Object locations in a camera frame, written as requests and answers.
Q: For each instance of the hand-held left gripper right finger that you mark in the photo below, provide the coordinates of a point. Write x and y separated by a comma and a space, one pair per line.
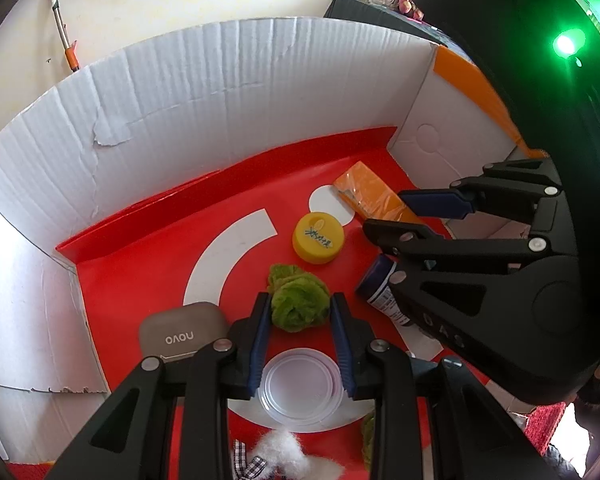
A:
342, 345

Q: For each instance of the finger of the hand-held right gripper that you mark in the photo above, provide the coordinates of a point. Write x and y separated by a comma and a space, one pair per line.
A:
405, 240
430, 202

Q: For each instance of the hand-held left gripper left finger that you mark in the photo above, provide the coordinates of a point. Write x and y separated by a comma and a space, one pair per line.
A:
260, 345

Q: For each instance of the purple bottle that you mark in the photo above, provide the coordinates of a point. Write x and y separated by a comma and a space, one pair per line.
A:
377, 285

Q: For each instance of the clear round plastic lid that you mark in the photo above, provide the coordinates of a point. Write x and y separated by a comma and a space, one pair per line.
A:
300, 385

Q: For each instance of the orange packet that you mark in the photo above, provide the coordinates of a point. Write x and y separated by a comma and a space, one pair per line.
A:
370, 195

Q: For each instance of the green fuzzy scrunchie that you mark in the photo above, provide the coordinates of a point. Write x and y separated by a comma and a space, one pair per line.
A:
297, 300
367, 435

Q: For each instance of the grey-brown earbud case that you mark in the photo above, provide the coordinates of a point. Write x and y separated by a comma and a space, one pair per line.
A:
180, 330

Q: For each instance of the yellow round cap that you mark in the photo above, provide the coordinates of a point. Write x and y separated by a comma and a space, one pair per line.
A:
317, 237

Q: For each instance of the white plush rabbit scrunchie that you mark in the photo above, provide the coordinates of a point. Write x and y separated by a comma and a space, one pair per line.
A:
280, 452

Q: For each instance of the orange cardboard box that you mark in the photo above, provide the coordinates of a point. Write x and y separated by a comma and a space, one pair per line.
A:
205, 85

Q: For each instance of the blue cloth side table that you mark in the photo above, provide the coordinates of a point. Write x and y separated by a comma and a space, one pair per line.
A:
360, 10

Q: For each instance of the red knitted blanket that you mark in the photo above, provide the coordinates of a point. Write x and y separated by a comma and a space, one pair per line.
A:
542, 425

